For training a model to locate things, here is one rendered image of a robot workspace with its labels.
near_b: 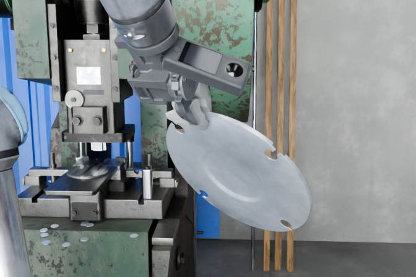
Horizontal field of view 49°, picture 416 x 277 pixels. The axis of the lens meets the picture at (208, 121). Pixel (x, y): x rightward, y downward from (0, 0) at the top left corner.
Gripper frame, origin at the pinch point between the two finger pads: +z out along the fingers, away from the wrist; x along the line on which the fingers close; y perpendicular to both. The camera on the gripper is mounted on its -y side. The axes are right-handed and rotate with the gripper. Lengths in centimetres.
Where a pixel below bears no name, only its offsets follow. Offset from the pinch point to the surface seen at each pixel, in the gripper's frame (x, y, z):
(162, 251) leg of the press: 7, 27, 53
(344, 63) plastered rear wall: -139, 3, 138
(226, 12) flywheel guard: -34.0, 8.1, 7.0
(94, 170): -11, 54, 47
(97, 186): -3, 45, 40
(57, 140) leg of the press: -30, 91, 65
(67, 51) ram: -36, 63, 23
